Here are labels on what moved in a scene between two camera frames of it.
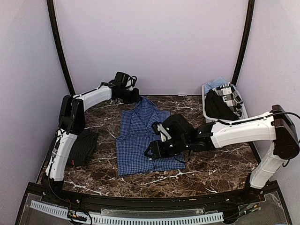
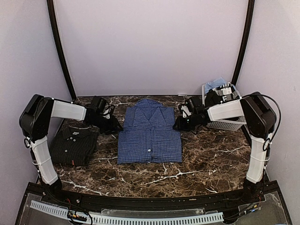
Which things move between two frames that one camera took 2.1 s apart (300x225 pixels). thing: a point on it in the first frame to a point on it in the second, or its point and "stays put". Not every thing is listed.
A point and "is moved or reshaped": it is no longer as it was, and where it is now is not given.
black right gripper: x=158 y=151 to x=182 y=127
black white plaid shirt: x=230 y=97 stays put
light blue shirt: x=215 y=83 stays put
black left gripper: x=136 y=98 to x=113 y=126
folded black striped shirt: x=83 y=149 stays put
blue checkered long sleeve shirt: x=137 y=135 is moved or reshaped
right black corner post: x=250 y=16 stays put
